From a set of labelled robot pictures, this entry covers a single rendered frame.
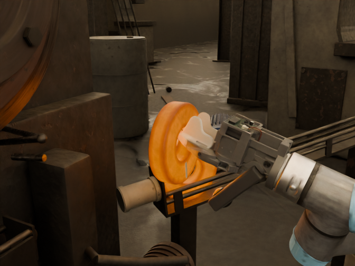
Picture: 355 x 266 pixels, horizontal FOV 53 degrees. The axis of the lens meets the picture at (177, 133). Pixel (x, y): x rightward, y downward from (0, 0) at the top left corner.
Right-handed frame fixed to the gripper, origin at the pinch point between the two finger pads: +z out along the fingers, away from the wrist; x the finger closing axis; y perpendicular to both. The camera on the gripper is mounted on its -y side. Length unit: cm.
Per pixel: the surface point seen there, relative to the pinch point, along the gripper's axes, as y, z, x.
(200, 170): -14.2, -1.5, -16.9
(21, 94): 4.3, 17.6, 21.2
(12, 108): 2.6, 17.0, 23.1
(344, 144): -6, -29, -59
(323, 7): 31, 17, -234
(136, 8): -109, 641, -920
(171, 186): -17.7, 1.8, -9.8
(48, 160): -10.4, 17.8, 13.4
